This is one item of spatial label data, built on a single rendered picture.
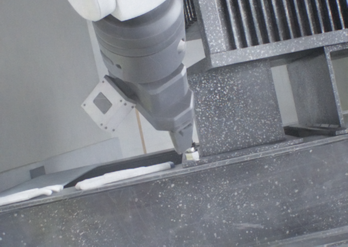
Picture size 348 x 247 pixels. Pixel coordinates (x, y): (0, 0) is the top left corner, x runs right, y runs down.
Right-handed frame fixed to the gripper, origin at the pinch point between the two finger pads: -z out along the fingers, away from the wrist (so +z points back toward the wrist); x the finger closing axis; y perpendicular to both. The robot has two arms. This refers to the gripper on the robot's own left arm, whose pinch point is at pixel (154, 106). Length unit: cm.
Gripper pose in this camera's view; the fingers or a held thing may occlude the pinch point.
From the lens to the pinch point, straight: 62.9
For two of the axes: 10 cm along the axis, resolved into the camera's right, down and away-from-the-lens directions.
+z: -0.7, -5.3, -8.5
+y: -7.8, 5.6, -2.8
